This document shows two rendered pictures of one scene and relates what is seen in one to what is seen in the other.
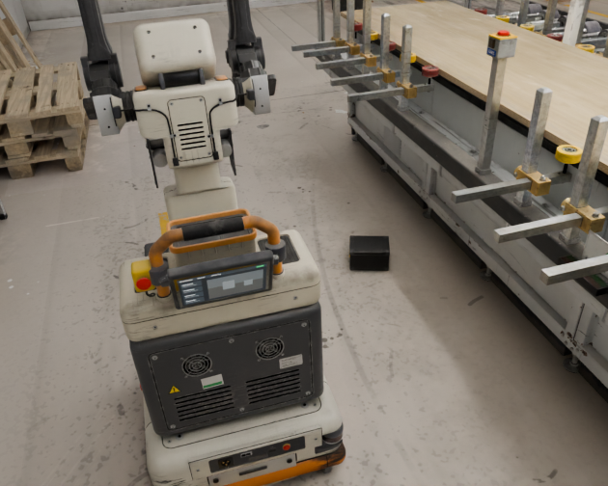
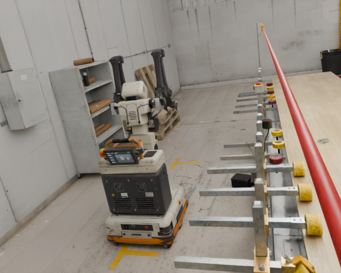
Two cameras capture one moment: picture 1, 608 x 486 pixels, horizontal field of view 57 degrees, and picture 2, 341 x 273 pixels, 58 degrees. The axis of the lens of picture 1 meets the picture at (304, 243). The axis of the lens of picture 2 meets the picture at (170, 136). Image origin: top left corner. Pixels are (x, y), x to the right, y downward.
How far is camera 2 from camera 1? 155 cm
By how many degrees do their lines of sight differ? 34
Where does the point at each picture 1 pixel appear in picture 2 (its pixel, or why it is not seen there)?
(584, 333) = not seen: hidden behind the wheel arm
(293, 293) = (146, 167)
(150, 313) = (104, 164)
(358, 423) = (190, 238)
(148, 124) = (120, 111)
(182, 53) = (132, 91)
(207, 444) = (122, 219)
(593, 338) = not seen: hidden behind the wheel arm
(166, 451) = (110, 218)
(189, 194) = (136, 135)
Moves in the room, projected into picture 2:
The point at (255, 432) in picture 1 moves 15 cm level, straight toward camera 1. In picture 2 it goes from (137, 219) to (129, 229)
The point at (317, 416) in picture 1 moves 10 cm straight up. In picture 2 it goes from (159, 220) to (157, 209)
